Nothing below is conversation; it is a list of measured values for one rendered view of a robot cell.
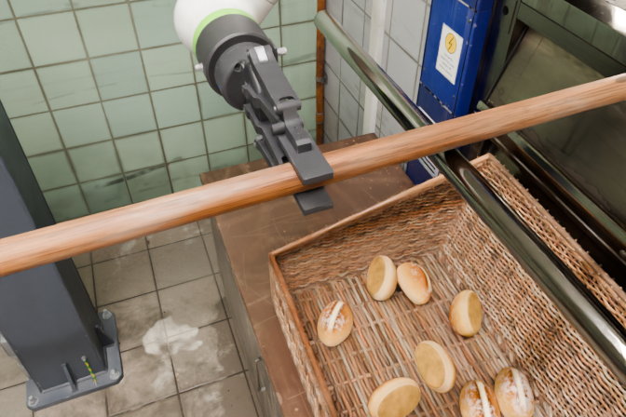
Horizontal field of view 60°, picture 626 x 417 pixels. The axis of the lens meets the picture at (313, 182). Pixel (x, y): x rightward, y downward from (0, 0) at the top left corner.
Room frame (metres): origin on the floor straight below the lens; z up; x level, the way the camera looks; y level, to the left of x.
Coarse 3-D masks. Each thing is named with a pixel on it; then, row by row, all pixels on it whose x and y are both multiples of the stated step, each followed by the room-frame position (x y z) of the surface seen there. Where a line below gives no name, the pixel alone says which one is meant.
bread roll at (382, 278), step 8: (384, 256) 0.75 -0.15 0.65; (376, 264) 0.74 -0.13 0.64; (384, 264) 0.73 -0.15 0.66; (392, 264) 0.73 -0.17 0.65; (368, 272) 0.74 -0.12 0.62; (376, 272) 0.72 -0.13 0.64; (384, 272) 0.71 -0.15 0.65; (392, 272) 0.71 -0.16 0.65; (368, 280) 0.72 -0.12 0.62; (376, 280) 0.70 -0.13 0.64; (384, 280) 0.69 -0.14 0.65; (392, 280) 0.70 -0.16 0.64; (368, 288) 0.70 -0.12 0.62; (376, 288) 0.69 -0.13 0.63; (384, 288) 0.68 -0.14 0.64; (392, 288) 0.69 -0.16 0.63; (376, 296) 0.67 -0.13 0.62; (384, 296) 0.67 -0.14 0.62
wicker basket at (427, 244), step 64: (448, 192) 0.82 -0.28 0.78; (512, 192) 0.76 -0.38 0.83; (320, 256) 0.72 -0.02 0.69; (448, 256) 0.79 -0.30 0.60; (576, 256) 0.59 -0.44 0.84; (384, 320) 0.64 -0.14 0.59; (448, 320) 0.64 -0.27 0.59; (512, 320) 0.60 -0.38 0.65; (320, 384) 0.42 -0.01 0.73; (576, 384) 0.46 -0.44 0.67
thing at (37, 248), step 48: (576, 96) 0.51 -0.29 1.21; (624, 96) 0.53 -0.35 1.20; (384, 144) 0.42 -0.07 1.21; (432, 144) 0.43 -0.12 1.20; (192, 192) 0.35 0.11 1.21; (240, 192) 0.36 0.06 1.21; (288, 192) 0.37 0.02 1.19; (0, 240) 0.30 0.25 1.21; (48, 240) 0.30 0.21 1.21; (96, 240) 0.30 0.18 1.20
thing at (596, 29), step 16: (528, 0) 0.89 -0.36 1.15; (544, 0) 0.86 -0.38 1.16; (560, 0) 0.83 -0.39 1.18; (576, 0) 0.82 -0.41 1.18; (592, 0) 0.82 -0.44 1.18; (560, 16) 0.82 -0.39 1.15; (576, 16) 0.79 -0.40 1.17; (592, 16) 0.77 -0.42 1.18; (608, 16) 0.77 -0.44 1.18; (624, 16) 0.77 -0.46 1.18; (576, 32) 0.78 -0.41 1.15; (592, 32) 0.76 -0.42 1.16; (608, 32) 0.73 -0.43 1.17; (624, 32) 0.72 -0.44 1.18; (608, 48) 0.72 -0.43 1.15; (624, 48) 0.70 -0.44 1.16; (624, 64) 0.69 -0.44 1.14
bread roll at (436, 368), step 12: (420, 348) 0.55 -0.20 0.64; (432, 348) 0.54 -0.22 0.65; (420, 360) 0.53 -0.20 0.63; (432, 360) 0.52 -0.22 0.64; (444, 360) 0.51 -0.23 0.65; (420, 372) 0.51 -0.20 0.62; (432, 372) 0.50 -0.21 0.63; (444, 372) 0.49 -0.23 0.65; (432, 384) 0.48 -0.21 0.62; (444, 384) 0.47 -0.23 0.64
